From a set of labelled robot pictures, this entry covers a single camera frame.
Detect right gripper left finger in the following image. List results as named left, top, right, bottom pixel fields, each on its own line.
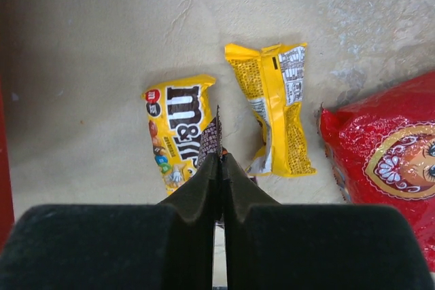
left=1, top=154, right=218, bottom=289

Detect yellow candy packet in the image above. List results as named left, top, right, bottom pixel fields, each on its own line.
left=141, top=74, right=215, bottom=195

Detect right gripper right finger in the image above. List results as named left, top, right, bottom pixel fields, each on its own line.
left=221, top=154, right=434, bottom=289

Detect yellow snack packet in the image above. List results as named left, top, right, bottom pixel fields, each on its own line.
left=224, top=43, right=316, bottom=177

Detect brown chocolate snack packet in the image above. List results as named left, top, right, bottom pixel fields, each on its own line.
left=196, top=106, right=224, bottom=168

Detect large red snack bag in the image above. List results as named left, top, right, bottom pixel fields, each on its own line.
left=318, top=72, right=434, bottom=272

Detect red paper bag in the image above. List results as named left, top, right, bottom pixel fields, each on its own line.
left=0, top=94, right=14, bottom=251

